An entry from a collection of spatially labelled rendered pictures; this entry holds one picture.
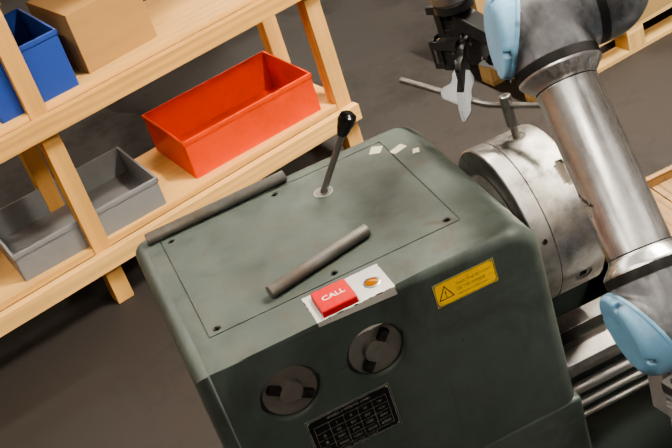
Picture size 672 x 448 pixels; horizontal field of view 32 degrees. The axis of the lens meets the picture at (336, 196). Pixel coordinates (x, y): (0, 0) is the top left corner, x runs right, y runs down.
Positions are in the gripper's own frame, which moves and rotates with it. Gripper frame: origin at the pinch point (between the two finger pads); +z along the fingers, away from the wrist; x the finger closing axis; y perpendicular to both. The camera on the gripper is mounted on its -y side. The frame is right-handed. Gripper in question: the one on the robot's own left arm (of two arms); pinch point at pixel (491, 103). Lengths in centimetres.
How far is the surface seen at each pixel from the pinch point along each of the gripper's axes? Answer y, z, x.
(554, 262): -14.5, 24.3, 12.5
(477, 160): 1.3, 8.3, 6.4
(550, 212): -14.3, 15.7, 9.8
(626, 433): -9, 77, -2
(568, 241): -16.2, 21.6, 9.5
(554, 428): -16, 50, 26
